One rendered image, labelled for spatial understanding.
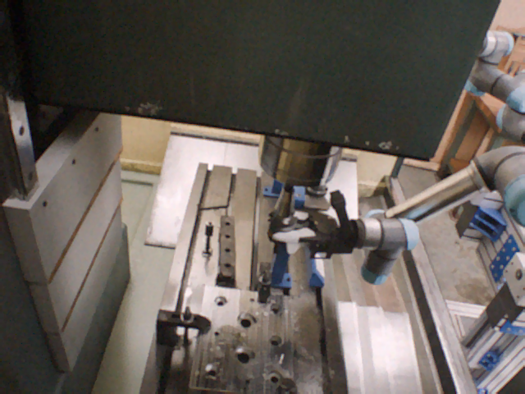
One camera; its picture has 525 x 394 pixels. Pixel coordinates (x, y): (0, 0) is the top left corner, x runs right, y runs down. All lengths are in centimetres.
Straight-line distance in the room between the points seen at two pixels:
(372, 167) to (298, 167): 137
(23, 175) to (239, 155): 136
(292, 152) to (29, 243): 47
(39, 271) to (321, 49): 59
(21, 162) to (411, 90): 59
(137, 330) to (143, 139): 95
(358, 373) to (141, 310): 75
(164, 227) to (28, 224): 109
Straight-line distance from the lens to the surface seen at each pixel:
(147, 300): 157
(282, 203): 88
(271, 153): 76
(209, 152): 194
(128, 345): 146
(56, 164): 80
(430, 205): 113
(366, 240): 98
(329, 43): 61
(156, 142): 205
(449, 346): 149
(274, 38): 60
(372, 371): 140
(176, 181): 186
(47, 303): 89
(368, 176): 213
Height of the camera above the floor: 185
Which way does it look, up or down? 37 degrees down
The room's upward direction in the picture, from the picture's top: 11 degrees clockwise
